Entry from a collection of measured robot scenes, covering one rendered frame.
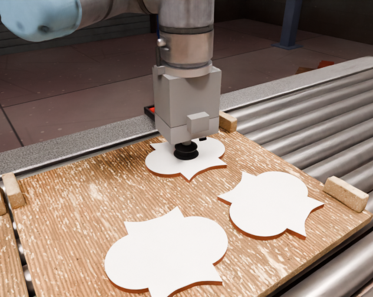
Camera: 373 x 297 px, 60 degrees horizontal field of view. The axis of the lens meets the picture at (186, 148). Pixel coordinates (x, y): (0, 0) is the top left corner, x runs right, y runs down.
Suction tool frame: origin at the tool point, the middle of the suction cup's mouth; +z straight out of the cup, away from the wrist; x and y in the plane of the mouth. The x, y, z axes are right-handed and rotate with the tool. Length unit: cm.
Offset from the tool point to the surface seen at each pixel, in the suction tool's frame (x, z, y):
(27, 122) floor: 235, 94, -31
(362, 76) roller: 18, 3, 68
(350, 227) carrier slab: -24.1, 0.6, 11.6
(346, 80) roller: 18, 2, 61
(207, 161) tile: -3.8, -0.2, 2.0
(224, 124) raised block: 5.6, -0.7, 11.2
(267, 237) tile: -21.0, 0.0, 0.4
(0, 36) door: 468, 68, -42
